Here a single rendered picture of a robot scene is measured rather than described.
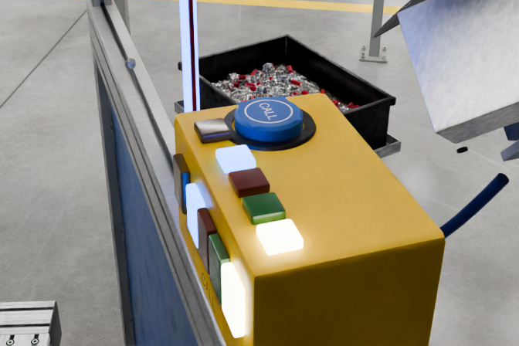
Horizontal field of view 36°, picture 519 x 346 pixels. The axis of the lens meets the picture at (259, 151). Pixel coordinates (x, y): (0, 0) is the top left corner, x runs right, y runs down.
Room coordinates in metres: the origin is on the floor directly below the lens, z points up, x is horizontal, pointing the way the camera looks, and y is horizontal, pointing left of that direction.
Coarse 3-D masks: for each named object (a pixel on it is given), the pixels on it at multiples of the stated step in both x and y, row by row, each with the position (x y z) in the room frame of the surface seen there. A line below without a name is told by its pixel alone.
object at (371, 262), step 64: (192, 128) 0.41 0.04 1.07; (320, 128) 0.41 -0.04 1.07; (320, 192) 0.34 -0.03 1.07; (384, 192) 0.34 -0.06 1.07; (192, 256) 0.39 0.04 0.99; (256, 256) 0.29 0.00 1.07; (320, 256) 0.29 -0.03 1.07; (384, 256) 0.30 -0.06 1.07; (256, 320) 0.28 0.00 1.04; (320, 320) 0.29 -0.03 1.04; (384, 320) 0.30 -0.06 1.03
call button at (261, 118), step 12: (240, 108) 0.41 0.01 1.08; (252, 108) 0.41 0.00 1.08; (264, 108) 0.41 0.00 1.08; (276, 108) 0.41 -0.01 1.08; (288, 108) 0.41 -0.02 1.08; (240, 120) 0.40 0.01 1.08; (252, 120) 0.40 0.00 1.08; (264, 120) 0.40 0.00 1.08; (276, 120) 0.40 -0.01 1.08; (288, 120) 0.40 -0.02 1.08; (300, 120) 0.40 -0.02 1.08; (240, 132) 0.40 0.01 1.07; (252, 132) 0.39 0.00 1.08; (264, 132) 0.39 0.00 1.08; (276, 132) 0.39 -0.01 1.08; (288, 132) 0.39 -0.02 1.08; (300, 132) 0.40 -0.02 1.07
